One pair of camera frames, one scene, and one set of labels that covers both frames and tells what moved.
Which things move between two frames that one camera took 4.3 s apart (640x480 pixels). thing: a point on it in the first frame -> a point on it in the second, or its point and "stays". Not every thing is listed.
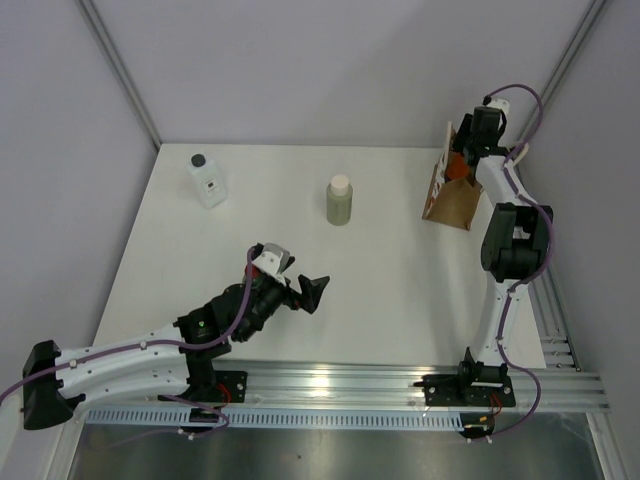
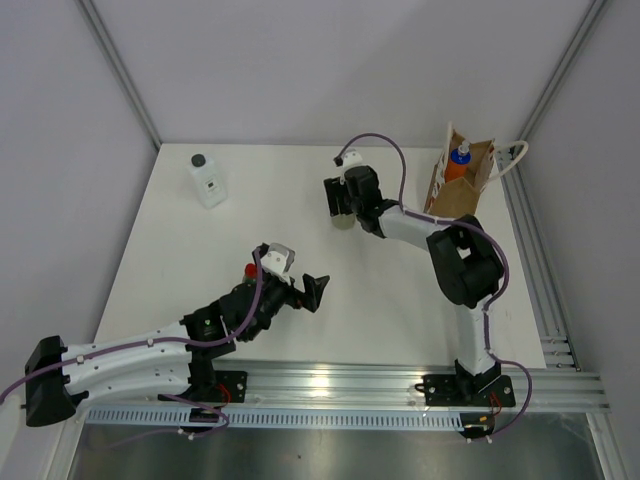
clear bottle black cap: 207,180 stays
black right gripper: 459,140 -> 336,190
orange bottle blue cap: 457,166 stays
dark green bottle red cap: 255,272 stays
